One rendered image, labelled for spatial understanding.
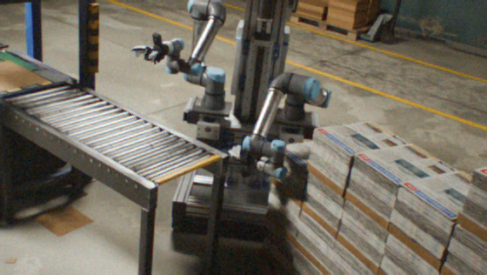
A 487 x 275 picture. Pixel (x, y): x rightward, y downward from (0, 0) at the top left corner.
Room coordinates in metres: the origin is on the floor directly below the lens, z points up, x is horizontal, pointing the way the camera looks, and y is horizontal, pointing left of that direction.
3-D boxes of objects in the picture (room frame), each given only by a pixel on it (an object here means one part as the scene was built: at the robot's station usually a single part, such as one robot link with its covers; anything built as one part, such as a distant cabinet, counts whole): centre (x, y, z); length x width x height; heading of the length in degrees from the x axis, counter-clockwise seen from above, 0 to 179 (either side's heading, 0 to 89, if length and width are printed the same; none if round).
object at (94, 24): (3.67, 1.04, 1.05); 0.05 x 0.05 x 0.45; 54
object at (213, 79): (3.37, 0.22, 0.98); 0.13 x 0.12 x 0.14; 63
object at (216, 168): (3.13, 0.62, 0.74); 1.34 x 0.05 x 0.12; 54
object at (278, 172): (2.68, -0.18, 0.79); 0.11 x 0.08 x 0.09; 54
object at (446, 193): (2.14, -0.88, 1.06); 0.37 x 0.28 x 0.01; 123
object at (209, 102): (3.37, 0.22, 0.87); 0.15 x 0.15 x 0.10
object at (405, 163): (2.37, -0.72, 1.06); 0.37 x 0.29 x 0.01; 123
